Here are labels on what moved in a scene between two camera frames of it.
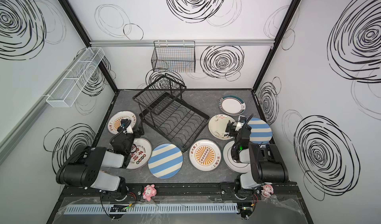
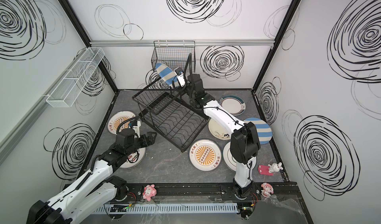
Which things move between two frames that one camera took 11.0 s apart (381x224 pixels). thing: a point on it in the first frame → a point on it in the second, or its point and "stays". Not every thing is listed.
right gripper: (236, 127) → (188, 79)
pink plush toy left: (150, 191) stays
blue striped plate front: (165, 161) → (167, 75)
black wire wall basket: (178, 56) stays
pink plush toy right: (267, 190) stays
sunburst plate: (114, 121) stays
